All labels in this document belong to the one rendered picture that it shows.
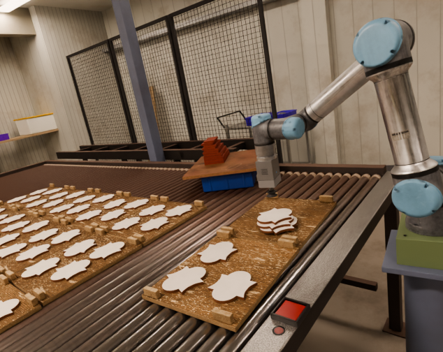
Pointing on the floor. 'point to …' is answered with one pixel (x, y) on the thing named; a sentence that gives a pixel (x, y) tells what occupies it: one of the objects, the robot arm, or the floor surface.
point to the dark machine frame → (179, 148)
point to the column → (425, 304)
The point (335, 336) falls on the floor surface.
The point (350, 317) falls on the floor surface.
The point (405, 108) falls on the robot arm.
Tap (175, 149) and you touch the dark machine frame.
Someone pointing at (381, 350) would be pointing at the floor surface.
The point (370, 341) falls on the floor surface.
